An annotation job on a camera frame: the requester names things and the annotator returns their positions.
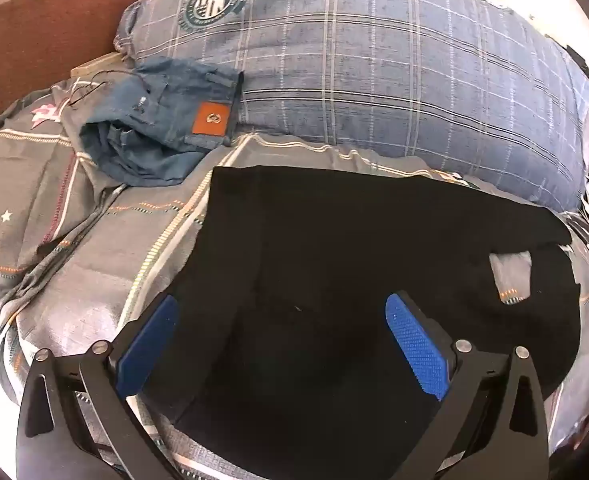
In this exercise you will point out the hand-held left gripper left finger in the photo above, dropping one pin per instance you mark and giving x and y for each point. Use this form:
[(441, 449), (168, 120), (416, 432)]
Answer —
[(147, 345)]

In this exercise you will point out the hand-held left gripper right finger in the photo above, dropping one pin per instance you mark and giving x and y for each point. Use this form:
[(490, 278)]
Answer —
[(417, 345)]

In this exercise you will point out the black pants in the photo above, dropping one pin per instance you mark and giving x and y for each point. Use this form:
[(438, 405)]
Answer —
[(324, 240)]

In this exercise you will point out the grey patterned bedsheet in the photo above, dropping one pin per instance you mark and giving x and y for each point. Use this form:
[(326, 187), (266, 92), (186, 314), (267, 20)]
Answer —
[(49, 200)]

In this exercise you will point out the folded blue jeans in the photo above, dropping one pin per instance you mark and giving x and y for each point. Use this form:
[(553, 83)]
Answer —
[(139, 145)]

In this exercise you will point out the blue plaid pillow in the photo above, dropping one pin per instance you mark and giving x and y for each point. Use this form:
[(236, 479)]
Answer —
[(374, 85)]

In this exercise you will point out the beige wooden board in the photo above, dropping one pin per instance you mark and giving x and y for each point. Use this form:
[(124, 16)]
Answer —
[(94, 66)]

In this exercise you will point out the brown headboard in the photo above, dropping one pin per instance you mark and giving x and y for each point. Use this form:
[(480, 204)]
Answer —
[(34, 35)]

